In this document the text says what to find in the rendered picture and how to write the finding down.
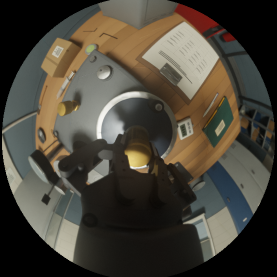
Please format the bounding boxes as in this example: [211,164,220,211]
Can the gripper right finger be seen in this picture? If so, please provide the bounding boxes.
[149,141,198,209]

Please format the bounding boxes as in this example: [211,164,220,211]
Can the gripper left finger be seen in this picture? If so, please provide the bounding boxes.
[57,132,133,206]

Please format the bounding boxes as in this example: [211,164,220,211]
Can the brass pointer knob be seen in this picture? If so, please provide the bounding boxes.
[124,124,153,169]

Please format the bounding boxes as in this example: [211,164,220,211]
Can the round silver-rimmed press gauge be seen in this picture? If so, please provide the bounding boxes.
[96,90,179,161]

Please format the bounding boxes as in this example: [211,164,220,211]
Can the brass valve knob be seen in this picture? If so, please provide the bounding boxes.
[57,99,81,117]

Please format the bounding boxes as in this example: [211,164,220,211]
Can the white digital timer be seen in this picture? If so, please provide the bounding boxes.
[176,116,194,141]

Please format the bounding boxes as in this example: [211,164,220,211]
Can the white-framed window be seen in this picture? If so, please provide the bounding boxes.
[183,213,217,264]

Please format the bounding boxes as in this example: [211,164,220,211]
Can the blue and white locker row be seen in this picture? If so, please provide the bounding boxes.
[205,138,274,237]

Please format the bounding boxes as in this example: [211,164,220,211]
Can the clear plastic syringe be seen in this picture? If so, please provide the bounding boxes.
[56,70,77,100]

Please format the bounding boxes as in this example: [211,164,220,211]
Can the green notebook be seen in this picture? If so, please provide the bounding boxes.
[202,96,235,149]

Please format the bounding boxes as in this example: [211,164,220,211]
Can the yellow pencil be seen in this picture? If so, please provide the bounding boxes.
[203,96,226,129]

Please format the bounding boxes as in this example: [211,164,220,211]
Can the silver round piston platform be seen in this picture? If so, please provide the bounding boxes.
[95,64,114,81]

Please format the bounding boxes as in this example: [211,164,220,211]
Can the white pen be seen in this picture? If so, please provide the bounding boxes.
[202,92,219,118]

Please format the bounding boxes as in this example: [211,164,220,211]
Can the brown cardboard box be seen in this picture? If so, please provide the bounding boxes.
[40,37,83,79]

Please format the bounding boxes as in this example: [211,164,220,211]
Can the green round disc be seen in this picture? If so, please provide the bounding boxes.
[85,43,99,56]

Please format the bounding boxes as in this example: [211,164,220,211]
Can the dark metal shelf unit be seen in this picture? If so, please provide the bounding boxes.
[237,95,276,157]

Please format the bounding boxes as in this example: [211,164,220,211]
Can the brown clipboard with paper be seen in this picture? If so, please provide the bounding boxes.
[135,21,221,106]

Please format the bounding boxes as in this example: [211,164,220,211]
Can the grey cabinet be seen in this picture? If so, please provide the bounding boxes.
[97,2,180,30]

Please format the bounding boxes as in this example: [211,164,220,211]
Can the red cabinet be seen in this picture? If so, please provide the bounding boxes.
[174,3,239,43]

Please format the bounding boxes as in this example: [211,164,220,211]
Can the brown-handled thin tool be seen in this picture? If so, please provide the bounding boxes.
[36,85,48,115]

